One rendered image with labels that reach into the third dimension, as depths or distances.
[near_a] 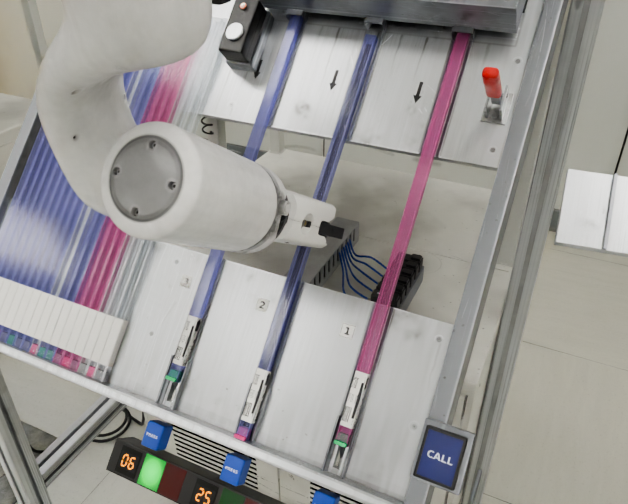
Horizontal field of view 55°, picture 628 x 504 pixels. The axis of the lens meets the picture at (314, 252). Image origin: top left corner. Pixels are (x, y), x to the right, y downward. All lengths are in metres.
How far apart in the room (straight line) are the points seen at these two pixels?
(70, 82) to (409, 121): 0.42
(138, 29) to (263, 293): 0.42
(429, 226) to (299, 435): 0.71
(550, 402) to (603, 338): 0.37
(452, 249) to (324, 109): 0.55
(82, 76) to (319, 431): 0.44
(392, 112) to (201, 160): 0.37
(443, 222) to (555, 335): 0.86
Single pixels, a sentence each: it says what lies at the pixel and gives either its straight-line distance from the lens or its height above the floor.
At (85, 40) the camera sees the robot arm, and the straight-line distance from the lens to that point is 0.40.
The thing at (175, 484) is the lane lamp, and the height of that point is 0.66.
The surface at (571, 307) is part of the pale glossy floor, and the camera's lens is 2.23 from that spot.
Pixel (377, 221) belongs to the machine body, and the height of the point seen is 0.62.
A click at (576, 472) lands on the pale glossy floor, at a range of 1.72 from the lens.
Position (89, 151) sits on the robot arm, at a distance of 0.50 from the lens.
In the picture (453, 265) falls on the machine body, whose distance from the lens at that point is 1.19.
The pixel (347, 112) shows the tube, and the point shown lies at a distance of 0.75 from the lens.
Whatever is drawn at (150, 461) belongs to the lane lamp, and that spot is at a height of 0.66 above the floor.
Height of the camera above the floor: 1.27
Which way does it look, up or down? 33 degrees down
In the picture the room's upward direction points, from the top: straight up
